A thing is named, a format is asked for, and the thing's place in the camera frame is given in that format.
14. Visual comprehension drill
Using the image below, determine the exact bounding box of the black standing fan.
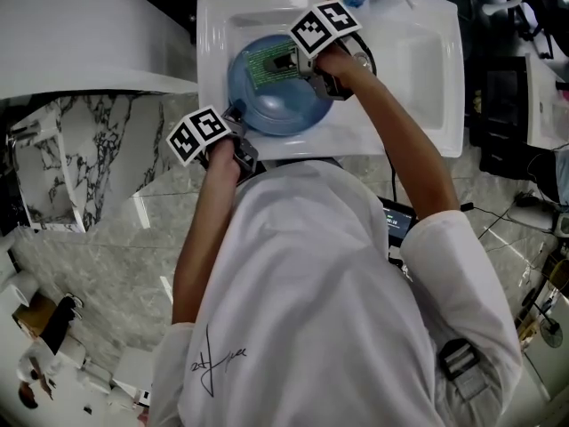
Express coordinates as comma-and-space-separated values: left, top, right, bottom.
530, 299, 565, 350

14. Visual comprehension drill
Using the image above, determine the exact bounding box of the person's white shirt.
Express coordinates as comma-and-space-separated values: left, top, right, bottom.
148, 157, 524, 427

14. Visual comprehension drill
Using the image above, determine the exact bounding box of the black strap buckle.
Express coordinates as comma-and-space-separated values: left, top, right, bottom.
437, 338, 482, 383

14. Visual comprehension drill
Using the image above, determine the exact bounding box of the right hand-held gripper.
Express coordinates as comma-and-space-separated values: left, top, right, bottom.
263, 0, 362, 102

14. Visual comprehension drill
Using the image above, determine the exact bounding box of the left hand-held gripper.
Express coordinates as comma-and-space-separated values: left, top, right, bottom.
166, 98, 261, 187

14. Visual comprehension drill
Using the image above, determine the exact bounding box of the person's left hand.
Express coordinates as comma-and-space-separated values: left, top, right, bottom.
206, 139, 244, 173

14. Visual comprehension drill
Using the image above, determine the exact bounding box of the green scrubber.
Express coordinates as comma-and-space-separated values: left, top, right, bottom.
243, 37, 300, 91

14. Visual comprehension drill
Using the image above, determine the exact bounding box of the person's right hand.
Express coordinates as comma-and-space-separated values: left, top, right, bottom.
315, 44, 359, 80

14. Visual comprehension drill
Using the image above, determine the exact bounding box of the black tablet screen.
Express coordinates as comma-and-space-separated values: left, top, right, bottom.
377, 197, 420, 240

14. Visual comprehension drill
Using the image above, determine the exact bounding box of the person's left forearm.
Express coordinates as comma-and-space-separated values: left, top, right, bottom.
171, 162, 244, 326

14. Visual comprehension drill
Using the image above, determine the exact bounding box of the blue plate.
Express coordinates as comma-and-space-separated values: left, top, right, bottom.
227, 33, 335, 137

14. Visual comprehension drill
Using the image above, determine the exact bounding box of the person's right forearm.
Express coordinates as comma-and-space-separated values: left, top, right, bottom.
337, 62, 461, 220

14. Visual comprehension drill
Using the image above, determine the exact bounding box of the black cabinet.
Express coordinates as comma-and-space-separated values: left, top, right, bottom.
463, 55, 531, 173

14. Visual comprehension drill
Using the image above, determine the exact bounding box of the white curved bathtub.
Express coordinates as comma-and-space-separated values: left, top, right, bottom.
0, 0, 199, 102

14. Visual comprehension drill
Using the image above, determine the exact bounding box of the black cable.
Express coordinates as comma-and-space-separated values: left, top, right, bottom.
347, 31, 399, 205

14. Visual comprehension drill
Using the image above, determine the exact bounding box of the brown cardboard box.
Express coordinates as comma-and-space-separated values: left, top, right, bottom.
12, 291, 58, 335

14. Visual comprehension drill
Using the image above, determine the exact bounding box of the marble cabinet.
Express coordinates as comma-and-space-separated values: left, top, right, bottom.
0, 93, 199, 236

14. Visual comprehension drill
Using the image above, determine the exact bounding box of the white sink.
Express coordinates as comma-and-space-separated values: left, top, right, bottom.
196, 0, 466, 159

